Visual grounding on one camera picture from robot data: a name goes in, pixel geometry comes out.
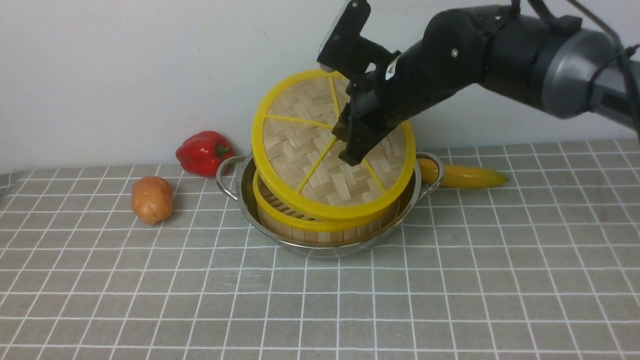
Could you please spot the brown potato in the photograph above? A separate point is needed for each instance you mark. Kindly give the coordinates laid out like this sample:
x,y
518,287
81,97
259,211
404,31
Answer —
x,y
152,199

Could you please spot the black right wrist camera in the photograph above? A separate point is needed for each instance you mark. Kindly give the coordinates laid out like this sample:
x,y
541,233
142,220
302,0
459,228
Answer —
x,y
346,51

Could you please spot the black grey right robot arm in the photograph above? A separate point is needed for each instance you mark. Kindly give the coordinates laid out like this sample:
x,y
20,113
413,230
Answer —
x,y
546,62

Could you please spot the yellow bamboo steamer lid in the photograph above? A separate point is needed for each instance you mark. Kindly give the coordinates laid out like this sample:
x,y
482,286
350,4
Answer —
x,y
297,155

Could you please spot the grey checkered tablecloth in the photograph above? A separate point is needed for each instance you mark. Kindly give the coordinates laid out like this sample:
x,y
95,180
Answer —
x,y
545,268

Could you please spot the red bell pepper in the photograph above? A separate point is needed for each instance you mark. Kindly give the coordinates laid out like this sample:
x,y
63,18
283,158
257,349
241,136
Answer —
x,y
203,153

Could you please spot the yellow banana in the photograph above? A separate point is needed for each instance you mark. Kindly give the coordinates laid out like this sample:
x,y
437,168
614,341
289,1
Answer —
x,y
464,177

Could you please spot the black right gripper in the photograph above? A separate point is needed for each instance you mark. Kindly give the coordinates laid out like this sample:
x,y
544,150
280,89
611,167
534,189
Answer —
x,y
402,86

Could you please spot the yellow bamboo steamer basket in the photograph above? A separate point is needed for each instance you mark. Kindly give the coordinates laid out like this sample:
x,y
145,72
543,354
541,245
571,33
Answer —
x,y
289,224

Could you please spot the stainless steel pot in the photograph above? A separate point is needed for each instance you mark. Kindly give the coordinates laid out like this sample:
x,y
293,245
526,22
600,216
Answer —
x,y
237,177

